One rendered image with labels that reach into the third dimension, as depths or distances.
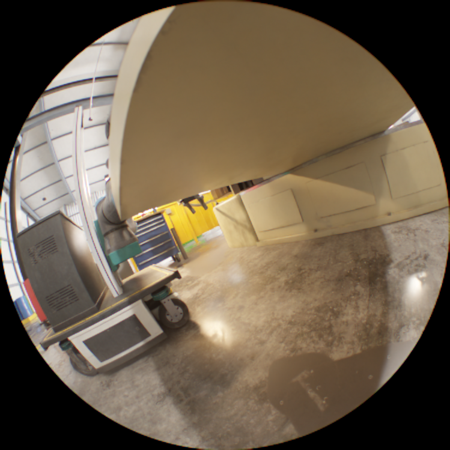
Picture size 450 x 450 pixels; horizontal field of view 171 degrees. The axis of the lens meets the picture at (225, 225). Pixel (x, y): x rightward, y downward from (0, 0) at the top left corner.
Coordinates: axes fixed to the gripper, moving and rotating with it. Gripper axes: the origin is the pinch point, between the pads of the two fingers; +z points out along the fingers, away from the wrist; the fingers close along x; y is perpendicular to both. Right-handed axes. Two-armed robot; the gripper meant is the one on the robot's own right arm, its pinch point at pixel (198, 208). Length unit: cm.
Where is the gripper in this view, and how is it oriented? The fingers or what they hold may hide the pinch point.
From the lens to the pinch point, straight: 105.3
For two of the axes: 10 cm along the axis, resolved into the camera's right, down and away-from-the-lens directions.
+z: 5.2, 7.3, 4.5
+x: 7.5, -1.4, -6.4
